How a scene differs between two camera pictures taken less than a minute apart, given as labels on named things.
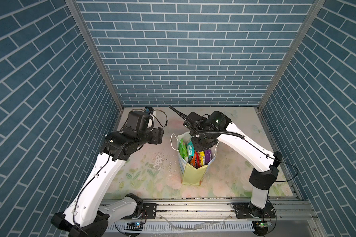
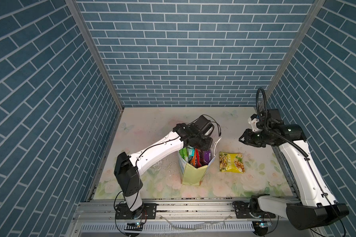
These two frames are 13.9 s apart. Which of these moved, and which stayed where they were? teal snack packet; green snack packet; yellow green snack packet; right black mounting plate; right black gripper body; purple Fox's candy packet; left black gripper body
Moved: right black gripper body; yellow green snack packet; left black gripper body
Stayed: purple Fox's candy packet; teal snack packet; green snack packet; right black mounting plate
